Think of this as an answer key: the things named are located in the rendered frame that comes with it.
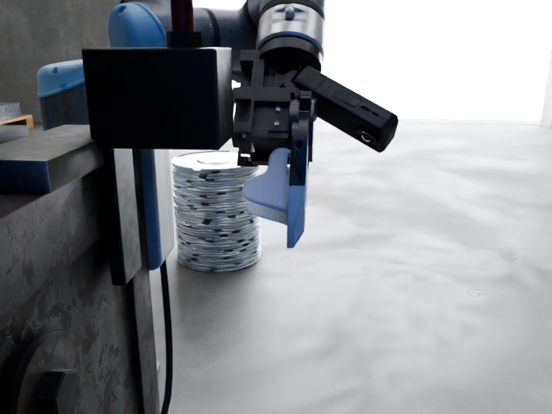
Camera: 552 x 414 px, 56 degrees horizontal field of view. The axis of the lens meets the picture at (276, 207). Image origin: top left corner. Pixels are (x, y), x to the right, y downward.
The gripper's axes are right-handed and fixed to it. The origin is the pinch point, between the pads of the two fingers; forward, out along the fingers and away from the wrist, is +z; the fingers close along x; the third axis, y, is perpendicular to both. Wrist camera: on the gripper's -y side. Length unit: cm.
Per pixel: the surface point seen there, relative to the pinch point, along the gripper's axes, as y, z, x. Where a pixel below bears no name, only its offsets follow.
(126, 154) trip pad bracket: 13.7, -2.5, 9.9
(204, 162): 36, -60, -101
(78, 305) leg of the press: 15.3, 9.5, 8.9
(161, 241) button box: 13.5, 0.7, -1.9
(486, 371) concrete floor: -41, 2, -80
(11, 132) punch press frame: 21.9, -2.6, 12.5
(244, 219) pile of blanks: 22, -44, -109
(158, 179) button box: 13.5, -4.2, 1.9
